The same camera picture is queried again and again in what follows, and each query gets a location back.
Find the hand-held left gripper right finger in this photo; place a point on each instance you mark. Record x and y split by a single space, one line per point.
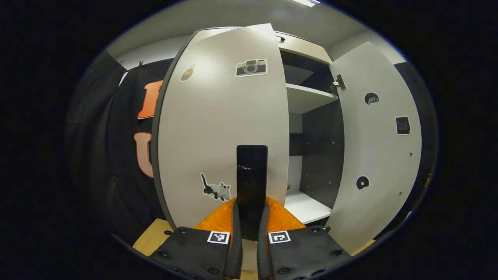
262 256

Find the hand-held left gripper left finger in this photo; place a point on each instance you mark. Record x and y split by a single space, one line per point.
236 256

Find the grey double-door shoe cabinet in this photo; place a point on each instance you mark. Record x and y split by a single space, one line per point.
323 155

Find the white shoe cabinet door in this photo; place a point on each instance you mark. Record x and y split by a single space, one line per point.
373 155
218 128

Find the white cabinet shelf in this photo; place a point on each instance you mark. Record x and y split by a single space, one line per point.
307 99
307 206

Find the white cabinet drawer front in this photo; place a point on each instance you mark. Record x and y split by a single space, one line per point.
303 48

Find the long ceiling light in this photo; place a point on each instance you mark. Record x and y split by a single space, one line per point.
307 2

